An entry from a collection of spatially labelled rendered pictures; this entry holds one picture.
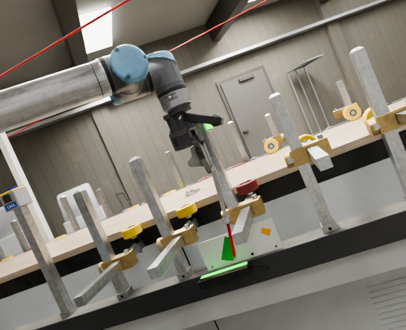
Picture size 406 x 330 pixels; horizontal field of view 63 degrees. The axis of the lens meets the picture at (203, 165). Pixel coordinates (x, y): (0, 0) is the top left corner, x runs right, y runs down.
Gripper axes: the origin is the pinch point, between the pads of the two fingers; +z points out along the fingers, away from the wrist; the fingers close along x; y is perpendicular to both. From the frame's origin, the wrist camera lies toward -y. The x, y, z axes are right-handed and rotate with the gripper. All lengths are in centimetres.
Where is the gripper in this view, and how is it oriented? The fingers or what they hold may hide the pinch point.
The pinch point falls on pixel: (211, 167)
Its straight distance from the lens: 99.6
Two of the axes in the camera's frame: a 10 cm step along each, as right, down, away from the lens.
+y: -9.0, 3.6, 2.5
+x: -2.1, 1.4, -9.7
